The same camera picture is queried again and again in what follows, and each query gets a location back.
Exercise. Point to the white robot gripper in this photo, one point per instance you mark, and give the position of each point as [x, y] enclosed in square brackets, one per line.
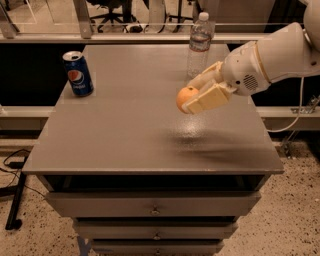
[240, 70]

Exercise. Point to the orange fruit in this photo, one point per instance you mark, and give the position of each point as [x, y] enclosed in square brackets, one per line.
[184, 95]

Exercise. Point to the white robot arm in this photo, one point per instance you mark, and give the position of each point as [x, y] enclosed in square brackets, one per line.
[292, 51]

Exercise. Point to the clear plastic water bottle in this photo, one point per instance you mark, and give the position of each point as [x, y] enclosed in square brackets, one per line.
[199, 44]

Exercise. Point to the grey drawer cabinet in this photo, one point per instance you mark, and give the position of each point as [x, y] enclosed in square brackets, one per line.
[129, 136]

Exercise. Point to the black office chair base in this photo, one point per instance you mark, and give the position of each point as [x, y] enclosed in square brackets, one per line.
[139, 16]

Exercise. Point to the blue Pepsi can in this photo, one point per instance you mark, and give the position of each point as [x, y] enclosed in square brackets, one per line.
[78, 73]

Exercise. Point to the bottom grey drawer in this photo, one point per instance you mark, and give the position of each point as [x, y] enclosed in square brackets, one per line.
[157, 248]

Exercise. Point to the grey drawer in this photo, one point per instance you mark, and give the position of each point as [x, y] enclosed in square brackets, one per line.
[155, 229]
[157, 248]
[153, 204]

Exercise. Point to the middle grey drawer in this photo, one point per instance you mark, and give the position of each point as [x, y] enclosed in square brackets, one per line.
[155, 229]

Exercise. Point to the top grey drawer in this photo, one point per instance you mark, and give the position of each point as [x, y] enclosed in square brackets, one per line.
[153, 204]

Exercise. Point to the black metal stand leg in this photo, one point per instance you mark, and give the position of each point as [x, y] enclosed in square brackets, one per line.
[13, 223]

